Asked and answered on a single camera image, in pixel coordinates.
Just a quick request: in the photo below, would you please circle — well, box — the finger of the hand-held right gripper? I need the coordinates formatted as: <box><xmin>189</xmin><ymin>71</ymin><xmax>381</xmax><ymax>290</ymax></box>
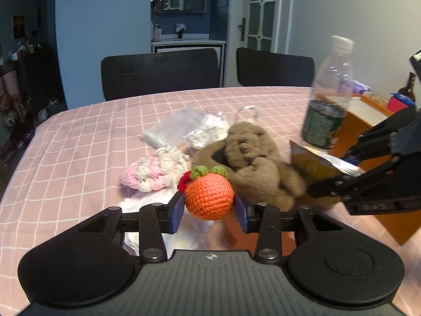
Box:
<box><xmin>307</xmin><ymin>159</ymin><xmax>400</xmax><ymax>205</ymax></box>
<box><xmin>342</xmin><ymin>107</ymin><xmax>418</xmax><ymax>172</ymax></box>

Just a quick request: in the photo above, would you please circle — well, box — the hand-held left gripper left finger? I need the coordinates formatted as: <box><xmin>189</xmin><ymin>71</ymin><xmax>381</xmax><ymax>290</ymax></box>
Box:
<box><xmin>78</xmin><ymin>191</ymin><xmax>185</xmax><ymax>261</ymax></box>

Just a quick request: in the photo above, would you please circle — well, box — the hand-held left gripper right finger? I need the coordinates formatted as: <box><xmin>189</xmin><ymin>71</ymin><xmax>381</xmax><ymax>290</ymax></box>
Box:
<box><xmin>234</xmin><ymin>194</ymin><xmax>346</xmax><ymax>261</ymax></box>

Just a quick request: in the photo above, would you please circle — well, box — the orange box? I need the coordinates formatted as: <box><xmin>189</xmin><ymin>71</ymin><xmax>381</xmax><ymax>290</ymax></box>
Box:
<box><xmin>316</xmin><ymin>93</ymin><xmax>421</xmax><ymax>246</ymax></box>

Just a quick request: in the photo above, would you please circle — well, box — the yellow snack packet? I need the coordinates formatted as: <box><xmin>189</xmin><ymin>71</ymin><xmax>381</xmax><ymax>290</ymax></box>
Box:
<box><xmin>289</xmin><ymin>140</ymin><xmax>365</xmax><ymax>209</ymax></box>

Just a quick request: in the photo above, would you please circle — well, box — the orange crochet ball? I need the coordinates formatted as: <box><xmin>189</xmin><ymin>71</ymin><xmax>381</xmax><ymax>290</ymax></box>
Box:
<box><xmin>177</xmin><ymin>165</ymin><xmax>235</xmax><ymax>221</ymax></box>

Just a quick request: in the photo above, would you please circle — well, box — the clear plastic bag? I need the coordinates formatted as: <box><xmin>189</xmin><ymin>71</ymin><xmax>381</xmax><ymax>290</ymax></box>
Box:
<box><xmin>141</xmin><ymin>107</ymin><xmax>206</xmax><ymax>148</ymax></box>

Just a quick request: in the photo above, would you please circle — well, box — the white bundle with ribbon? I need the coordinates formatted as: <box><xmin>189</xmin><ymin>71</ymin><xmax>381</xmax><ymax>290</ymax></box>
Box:
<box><xmin>186</xmin><ymin>105</ymin><xmax>261</xmax><ymax>149</ymax></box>

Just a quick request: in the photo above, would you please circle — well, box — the red box with blue lid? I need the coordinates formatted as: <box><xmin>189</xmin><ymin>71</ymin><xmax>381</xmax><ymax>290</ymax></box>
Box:
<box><xmin>387</xmin><ymin>93</ymin><xmax>415</xmax><ymax>113</ymax></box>

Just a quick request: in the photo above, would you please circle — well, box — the pink white crochet pouch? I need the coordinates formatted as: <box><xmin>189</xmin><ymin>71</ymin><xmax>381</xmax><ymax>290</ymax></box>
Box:
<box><xmin>119</xmin><ymin>145</ymin><xmax>191</xmax><ymax>193</ymax></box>

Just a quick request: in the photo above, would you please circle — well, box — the brown plush toy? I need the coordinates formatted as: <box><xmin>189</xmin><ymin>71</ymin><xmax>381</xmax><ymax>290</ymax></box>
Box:
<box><xmin>191</xmin><ymin>122</ymin><xmax>310</xmax><ymax>212</ymax></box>

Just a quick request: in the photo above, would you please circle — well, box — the purple tissue pack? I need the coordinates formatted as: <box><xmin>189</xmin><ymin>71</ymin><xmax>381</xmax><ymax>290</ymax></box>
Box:
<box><xmin>342</xmin><ymin>79</ymin><xmax>372</xmax><ymax>95</ymax></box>

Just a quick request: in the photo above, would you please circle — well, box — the clear plastic water bottle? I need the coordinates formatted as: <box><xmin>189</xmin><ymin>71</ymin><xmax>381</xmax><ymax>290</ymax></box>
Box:
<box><xmin>301</xmin><ymin>35</ymin><xmax>355</xmax><ymax>151</ymax></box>

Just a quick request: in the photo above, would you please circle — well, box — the brown glass bottle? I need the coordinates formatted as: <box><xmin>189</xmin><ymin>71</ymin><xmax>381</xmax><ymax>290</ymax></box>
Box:
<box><xmin>398</xmin><ymin>72</ymin><xmax>418</xmax><ymax>103</ymax></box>

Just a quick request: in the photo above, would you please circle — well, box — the pink checked tablecloth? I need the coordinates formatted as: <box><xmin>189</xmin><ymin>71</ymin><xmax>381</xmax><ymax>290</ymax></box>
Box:
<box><xmin>0</xmin><ymin>86</ymin><xmax>421</xmax><ymax>316</ymax></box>

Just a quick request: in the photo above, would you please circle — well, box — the black chair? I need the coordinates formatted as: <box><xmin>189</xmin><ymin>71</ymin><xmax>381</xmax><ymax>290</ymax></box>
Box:
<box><xmin>101</xmin><ymin>48</ymin><xmax>220</xmax><ymax>102</ymax></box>
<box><xmin>236</xmin><ymin>47</ymin><xmax>315</xmax><ymax>88</ymax></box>

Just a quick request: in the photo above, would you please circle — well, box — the white counter cabinet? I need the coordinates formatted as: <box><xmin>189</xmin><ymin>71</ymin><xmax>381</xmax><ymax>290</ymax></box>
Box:
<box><xmin>151</xmin><ymin>39</ymin><xmax>227</xmax><ymax>88</ymax></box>

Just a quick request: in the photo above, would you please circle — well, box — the white door with glass panes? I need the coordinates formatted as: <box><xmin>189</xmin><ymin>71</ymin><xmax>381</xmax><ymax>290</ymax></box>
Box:
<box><xmin>230</xmin><ymin>0</ymin><xmax>290</xmax><ymax>87</ymax></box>

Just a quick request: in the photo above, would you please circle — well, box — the dark sideboard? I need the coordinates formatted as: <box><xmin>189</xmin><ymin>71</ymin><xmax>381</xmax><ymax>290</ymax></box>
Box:
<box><xmin>16</xmin><ymin>47</ymin><xmax>68</xmax><ymax>129</ymax></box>

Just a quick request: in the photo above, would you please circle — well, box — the floral patterned cloth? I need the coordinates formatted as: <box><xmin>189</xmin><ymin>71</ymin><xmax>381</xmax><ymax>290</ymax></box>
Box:
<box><xmin>0</xmin><ymin>64</ymin><xmax>27</xmax><ymax>129</ymax></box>

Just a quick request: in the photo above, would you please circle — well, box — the small dark wall picture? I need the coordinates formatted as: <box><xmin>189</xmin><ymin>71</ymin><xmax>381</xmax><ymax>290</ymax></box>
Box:
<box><xmin>12</xmin><ymin>15</ymin><xmax>26</xmax><ymax>39</ymax></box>

